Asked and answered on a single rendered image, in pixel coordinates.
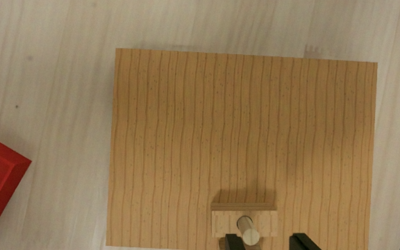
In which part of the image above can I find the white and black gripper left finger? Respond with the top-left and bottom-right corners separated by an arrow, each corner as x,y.
225,233 -> 246,250

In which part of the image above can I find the flat wooden board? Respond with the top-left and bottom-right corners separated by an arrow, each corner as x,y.
106,48 -> 378,250

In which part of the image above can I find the light wooden dowel pin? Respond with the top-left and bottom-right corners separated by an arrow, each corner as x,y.
237,216 -> 259,245

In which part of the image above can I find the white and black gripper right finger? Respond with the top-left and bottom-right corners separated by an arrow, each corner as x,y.
289,233 -> 321,250

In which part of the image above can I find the small light wooden block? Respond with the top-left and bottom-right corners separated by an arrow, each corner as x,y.
210,203 -> 278,238

